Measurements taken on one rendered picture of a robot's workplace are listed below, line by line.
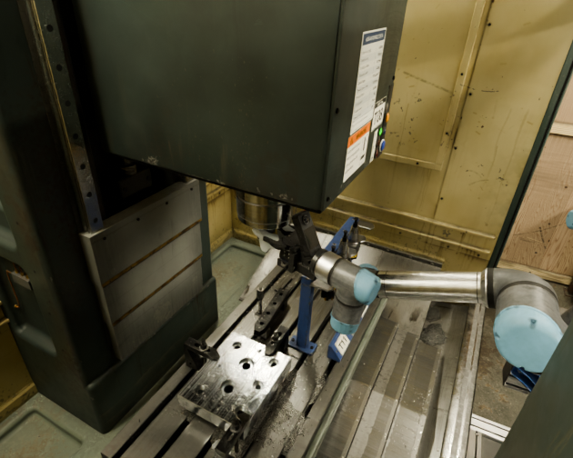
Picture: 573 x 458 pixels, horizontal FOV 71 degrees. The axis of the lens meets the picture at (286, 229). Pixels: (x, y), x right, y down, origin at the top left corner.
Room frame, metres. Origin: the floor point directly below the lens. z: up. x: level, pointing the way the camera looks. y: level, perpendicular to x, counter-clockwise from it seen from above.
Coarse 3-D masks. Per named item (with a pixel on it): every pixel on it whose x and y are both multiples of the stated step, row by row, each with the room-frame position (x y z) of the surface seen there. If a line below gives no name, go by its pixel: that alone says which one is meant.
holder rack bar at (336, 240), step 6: (348, 222) 1.40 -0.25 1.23; (342, 228) 1.34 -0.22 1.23; (348, 228) 1.35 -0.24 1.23; (336, 234) 1.29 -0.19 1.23; (342, 234) 1.30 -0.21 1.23; (336, 240) 1.25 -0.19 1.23; (330, 246) 1.21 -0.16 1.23; (336, 246) 1.21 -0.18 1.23; (306, 276) 1.03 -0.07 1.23; (306, 282) 1.02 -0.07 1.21
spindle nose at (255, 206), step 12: (240, 192) 0.89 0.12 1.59; (240, 204) 0.89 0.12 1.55; (252, 204) 0.86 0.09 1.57; (264, 204) 0.86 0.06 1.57; (276, 204) 0.86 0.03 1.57; (240, 216) 0.89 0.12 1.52; (252, 216) 0.86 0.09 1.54; (264, 216) 0.86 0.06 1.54; (276, 216) 0.86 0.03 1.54; (288, 216) 0.88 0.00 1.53; (264, 228) 0.86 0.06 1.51; (276, 228) 0.86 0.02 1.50
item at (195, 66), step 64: (128, 0) 0.94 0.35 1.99; (192, 0) 0.87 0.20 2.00; (256, 0) 0.80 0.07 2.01; (320, 0) 0.75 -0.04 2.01; (384, 0) 0.94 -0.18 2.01; (128, 64) 0.95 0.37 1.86; (192, 64) 0.87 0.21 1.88; (256, 64) 0.80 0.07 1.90; (320, 64) 0.75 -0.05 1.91; (384, 64) 1.01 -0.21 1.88; (128, 128) 0.97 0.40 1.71; (192, 128) 0.88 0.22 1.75; (256, 128) 0.80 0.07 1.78; (320, 128) 0.74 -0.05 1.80; (256, 192) 0.81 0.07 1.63; (320, 192) 0.74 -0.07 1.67
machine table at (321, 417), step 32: (256, 288) 1.35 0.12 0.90; (288, 288) 1.36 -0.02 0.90; (256, 320) 1.15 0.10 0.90; (288, 320) 1.16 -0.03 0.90; (320, 320) 1.17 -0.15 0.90; (288, 352) 1.00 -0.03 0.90; (320, 352) 1.01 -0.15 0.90; (352, 352) 1.02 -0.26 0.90; (160, 416) 0.73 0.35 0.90; (320, 416) 0.75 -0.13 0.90; (128, 448) 0.63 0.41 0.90; (160, 448) 0.63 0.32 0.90; (192, 448) 0.64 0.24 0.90
